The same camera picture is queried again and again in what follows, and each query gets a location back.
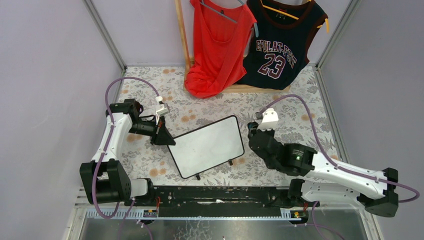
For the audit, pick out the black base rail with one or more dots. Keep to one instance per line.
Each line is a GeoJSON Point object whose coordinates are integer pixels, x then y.
{"type": "Point", "coordinates": [225, 202]}

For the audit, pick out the wooden clothes rack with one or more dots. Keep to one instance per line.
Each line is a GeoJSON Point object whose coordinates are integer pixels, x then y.
{"type": "Point", "coordinates": [189, 60]}

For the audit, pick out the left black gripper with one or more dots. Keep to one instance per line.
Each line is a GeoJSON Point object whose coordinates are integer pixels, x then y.
{"type": "Point", "coordinates": [157, 131]}

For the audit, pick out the blue whiteboard eraser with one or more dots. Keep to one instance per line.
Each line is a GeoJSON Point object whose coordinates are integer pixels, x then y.
{"type": "Point", "coordinates": [252, 126]}

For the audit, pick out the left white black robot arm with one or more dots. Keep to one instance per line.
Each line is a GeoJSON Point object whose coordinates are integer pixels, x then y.
{"type": "Point", "coordinates": [104, 178]}

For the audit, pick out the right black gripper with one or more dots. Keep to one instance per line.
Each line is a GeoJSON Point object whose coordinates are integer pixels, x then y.
{"type": "Point", "coordinates": [259, 135]}

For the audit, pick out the dark basketball jersey number 23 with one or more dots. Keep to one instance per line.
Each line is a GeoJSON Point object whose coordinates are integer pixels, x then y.
{"type": "Point", "coordinates": [280, 52]}

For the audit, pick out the red tank top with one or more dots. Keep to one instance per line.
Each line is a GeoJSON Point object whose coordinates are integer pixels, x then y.
{"type": "Point", "coordinates": [219, 47]}

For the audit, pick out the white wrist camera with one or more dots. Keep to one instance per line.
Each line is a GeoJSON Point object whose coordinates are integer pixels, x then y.
{"type": "Point", "coordinates": [161, 109]}
{"type": "Point", "coordinates": [268, 120]}

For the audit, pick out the white board with black frame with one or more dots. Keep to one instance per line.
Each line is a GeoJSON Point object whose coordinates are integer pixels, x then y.
{"type": "Point", "coordinates": [207, 147]}

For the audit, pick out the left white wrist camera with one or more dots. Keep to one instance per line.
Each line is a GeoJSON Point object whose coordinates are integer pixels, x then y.
{"type": "Point", "coordinates": [161, 109]}

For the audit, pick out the grey clothes hanger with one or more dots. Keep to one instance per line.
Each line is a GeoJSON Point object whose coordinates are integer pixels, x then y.
{"type": "Point", "coordinates": [255, 26]}

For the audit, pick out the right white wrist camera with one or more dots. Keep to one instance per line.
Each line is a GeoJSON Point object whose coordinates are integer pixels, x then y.
{"type": "Point", "coordinates": [268, 120]}

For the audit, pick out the yellow clothes hanger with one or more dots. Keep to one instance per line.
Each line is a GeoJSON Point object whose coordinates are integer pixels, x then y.
{"type": "Point", "coordinates": [326, 21]}

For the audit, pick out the floral tablecloth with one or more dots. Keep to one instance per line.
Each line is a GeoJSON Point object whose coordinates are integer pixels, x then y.
{"type": "Point", "coordinates": [301, 112]}

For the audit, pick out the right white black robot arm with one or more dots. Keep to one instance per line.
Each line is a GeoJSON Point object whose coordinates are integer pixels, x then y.
{"type": "Point", "coordinates": [316, 179]}

